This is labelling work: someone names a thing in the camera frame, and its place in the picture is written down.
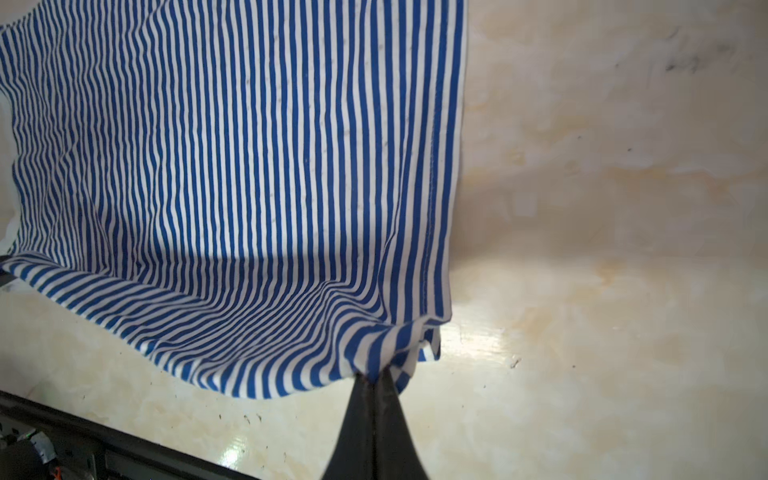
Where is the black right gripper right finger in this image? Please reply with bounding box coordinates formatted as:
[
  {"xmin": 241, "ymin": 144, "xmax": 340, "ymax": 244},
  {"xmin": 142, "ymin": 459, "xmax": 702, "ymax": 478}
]
[{"xmin": 374, "ymin": 369, "xmax": 428, "ymax": 480}]

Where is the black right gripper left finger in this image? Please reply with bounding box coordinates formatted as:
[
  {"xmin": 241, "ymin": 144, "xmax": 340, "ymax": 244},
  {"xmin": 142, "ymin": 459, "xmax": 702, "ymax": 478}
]
[{"xmin": 322, "ymin": 375, "xmax": 376, "ymax": 480}]

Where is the blue white striped tank top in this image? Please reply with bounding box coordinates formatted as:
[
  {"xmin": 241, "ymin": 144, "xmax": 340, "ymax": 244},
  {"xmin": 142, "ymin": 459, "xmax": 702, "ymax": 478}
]
[{"xmin": 1, "ymin": 1, "xmax": 467, "ymax": 399}]

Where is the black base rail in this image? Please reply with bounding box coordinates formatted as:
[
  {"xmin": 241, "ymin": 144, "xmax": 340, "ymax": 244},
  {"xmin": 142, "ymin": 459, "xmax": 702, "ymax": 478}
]
[{"xmin": 1, "ymin": 391, "xmax": 248, "ymax": 479}]

